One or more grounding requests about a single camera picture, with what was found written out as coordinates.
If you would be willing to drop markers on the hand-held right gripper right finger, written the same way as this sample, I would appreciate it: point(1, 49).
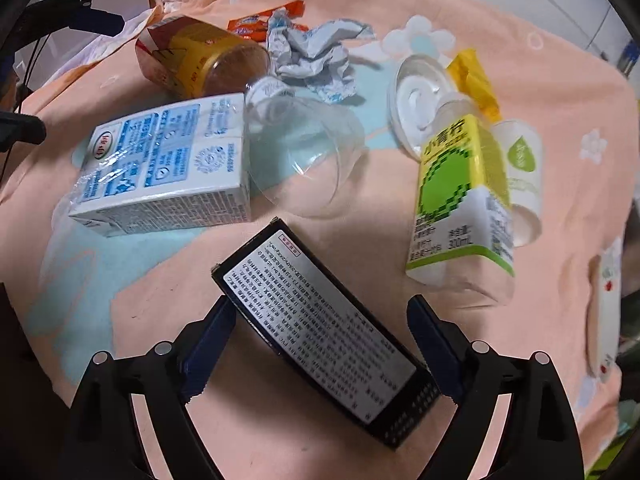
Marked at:
point(435, 345)

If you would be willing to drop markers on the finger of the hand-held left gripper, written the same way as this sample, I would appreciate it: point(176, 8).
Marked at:
point(100, 22)
point(65, 2)

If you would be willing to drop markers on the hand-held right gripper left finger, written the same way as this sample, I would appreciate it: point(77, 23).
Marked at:
point(210, 350)

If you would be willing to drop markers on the black box with white label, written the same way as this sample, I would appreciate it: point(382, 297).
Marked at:
point(320, 330)

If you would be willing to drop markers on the white plastic bag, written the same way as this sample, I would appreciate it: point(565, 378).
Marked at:
point(115, 40)

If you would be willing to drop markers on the brown bottle with yellow label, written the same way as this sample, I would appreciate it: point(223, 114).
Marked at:
point(195, 55)

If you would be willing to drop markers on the orange snack wrapper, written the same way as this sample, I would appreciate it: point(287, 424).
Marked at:
point(240, 27)

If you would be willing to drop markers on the white and blue milk carton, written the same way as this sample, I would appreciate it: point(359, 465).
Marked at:
point(160, 160)

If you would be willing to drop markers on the clear bottle with green label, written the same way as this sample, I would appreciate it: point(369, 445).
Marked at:
point(450, 195)

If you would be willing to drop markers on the white plate with red print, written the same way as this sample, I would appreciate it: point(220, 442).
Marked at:
point(602, 310)

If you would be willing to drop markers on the white paper cup green leaf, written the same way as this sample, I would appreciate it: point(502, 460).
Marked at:
point(522, 170)

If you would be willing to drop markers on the crumpled silver white wrapper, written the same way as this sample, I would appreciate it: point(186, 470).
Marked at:
point(310, 55)

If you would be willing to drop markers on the clear plastic cup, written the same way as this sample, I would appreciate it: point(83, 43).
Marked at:
point(310, 160)

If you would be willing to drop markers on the clear plastic dome lid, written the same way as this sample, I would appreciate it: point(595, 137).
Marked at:
point(415, 105)

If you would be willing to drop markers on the yellow snack wrapper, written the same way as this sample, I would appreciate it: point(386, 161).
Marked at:
point(470, 80)

